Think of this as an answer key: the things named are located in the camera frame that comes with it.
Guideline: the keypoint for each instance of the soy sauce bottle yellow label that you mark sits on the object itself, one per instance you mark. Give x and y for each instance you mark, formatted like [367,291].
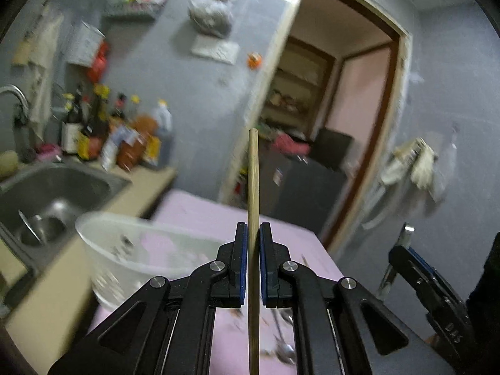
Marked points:
[95,131]

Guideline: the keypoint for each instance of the stainless steel sink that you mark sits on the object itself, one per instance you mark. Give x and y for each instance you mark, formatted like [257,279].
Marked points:
[39,207]

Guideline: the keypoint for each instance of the clear bag on wall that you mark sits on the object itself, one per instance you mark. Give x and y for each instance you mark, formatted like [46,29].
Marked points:
[445,165]

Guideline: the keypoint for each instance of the wooden shelf unit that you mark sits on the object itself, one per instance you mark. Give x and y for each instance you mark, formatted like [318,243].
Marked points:
[298,87]

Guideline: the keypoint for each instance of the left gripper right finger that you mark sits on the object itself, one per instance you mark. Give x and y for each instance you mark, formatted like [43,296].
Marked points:
[339,327]

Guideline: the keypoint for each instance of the black box on cabinet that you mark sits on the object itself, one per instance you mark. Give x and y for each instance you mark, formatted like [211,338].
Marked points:
[330,148]

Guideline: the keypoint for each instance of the metal spoon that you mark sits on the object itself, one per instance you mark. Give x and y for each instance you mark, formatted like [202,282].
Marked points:
[284,352]

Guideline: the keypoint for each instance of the red plastic bag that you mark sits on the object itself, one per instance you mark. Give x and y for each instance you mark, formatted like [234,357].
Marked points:
[99,64]

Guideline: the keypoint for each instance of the pink sponge by sink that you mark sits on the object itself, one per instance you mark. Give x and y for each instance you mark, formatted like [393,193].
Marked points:
[48,152]

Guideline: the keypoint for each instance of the dark grey cabinet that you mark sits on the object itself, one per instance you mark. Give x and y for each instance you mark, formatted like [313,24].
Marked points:
[298,190]

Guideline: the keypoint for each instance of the white wall basket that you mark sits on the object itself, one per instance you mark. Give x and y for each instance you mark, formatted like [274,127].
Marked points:
[84,45]

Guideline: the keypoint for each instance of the red cloth on cabinet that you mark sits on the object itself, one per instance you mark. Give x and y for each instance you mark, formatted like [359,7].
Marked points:
[286,145]

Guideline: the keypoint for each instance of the dark wine bottle white label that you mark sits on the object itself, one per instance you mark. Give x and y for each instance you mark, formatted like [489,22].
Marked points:
[72,124]

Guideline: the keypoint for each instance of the white plastic utensil holder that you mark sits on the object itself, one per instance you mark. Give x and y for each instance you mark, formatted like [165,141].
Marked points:
[125,252]

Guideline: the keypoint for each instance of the white wall socket panel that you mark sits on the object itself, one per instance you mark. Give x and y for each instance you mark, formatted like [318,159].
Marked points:
[216,49]

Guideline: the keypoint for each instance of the dark sauce bottle red label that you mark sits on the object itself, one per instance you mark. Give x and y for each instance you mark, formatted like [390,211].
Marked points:
[118,114]

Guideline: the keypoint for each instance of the wooden chopstick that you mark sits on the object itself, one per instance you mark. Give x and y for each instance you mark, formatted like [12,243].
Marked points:
[253,258]

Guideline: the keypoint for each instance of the white seasoning packet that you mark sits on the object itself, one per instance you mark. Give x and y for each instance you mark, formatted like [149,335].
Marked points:
[110,148]

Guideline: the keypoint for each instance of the large clear oil jug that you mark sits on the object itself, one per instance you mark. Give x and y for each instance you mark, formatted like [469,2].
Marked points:
[163,135]

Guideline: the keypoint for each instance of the yellow-capped thin bottle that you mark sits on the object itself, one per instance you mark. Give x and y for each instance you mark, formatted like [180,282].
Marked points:
[134,107]

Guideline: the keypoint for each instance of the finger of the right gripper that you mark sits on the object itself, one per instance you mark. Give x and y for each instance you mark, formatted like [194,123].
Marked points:
[397,255]
[422,268]

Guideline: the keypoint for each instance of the hanging plastic bag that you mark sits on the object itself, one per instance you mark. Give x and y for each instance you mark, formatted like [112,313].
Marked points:
[212,17]

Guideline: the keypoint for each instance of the grey wall shelf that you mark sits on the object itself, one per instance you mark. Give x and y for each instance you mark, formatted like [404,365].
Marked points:
[134,9]

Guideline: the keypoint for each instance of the hanging beige towel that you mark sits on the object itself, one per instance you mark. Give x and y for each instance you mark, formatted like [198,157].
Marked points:
[41,63]

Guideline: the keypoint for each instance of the orange wall hook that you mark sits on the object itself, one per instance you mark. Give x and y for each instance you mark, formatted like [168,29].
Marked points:
[254,60]

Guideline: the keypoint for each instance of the pink floral table mat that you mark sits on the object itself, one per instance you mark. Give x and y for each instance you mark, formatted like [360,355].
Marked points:
[206,226]

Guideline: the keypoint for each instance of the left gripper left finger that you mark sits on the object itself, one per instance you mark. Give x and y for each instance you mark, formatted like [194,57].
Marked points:
[166,327]

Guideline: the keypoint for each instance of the hanging white rubber gloves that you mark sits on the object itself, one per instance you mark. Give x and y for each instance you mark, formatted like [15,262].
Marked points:
[414,160]

